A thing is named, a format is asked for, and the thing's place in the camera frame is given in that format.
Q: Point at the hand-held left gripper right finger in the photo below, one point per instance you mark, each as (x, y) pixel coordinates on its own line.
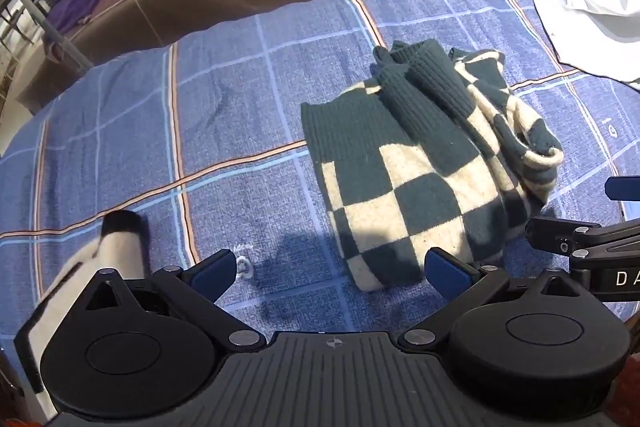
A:
(447, 269)

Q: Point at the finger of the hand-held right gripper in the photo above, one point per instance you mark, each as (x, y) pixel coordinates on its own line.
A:
(624, 188)
(555, 234)

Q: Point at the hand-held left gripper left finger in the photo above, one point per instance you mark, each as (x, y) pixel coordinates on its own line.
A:
(215, 271)

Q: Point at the green and cream checkered sweater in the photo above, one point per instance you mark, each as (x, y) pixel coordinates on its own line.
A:
(415, 187)

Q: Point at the black and white cloth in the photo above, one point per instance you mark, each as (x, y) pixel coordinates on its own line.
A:
(115, 247)

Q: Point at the blue plaid bed sheet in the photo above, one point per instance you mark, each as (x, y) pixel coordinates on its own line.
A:
(150, 132)

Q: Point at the white garment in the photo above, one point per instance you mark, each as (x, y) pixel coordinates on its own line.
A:
(590, 27)

